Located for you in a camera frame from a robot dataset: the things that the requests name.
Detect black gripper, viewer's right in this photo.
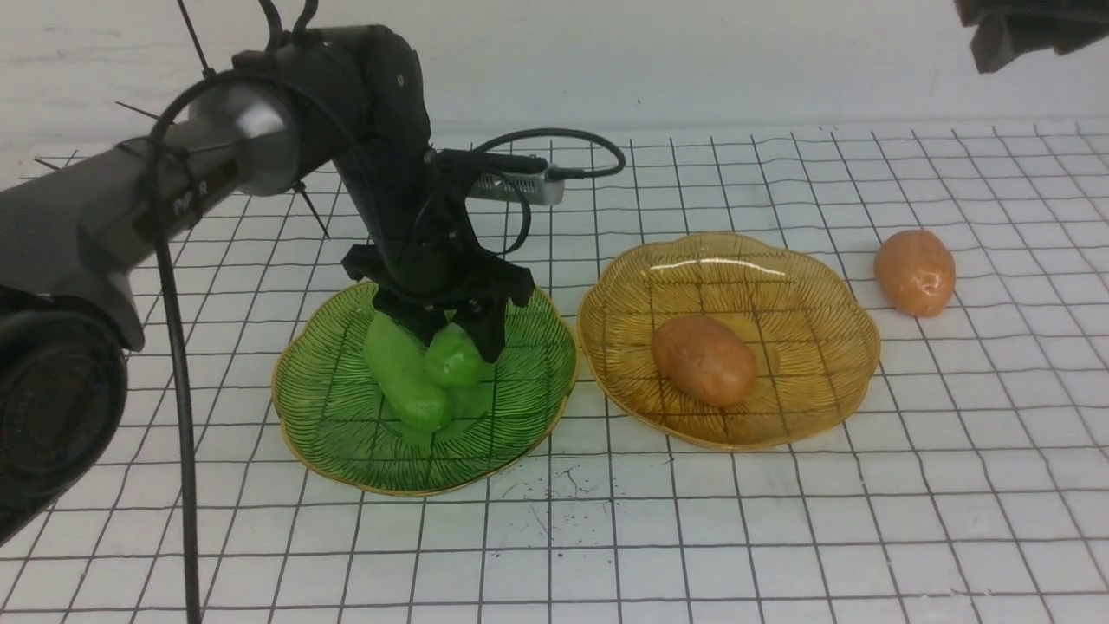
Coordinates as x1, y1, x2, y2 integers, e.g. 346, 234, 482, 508
955, 1, 1108, 75

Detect grey wrist camera, viewer's left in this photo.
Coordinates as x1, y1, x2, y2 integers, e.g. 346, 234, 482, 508
467, 171, 564, 206

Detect orange potato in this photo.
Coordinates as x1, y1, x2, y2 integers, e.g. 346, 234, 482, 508
651, 315, 759, 408
872, 229, 957, 317

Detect green pepper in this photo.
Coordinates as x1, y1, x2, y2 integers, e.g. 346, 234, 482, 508
363, 311, 452, 433
423, 323, 494, 388

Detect green glass plate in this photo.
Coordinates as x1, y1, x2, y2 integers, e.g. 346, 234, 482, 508
272, 282, 579, 497

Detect black gripper, viewer's left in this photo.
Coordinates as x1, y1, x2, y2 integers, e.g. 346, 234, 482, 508
340, 200, 535, 364

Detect black camera cable, viewer's left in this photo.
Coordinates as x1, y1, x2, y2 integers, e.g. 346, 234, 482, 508
451, 127, 625, 257

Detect amber glass plate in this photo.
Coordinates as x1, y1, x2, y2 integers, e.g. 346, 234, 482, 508
577, 231, 882, 452

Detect thick black cable foreground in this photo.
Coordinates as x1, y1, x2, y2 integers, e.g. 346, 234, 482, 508
143, 68, 255, 623

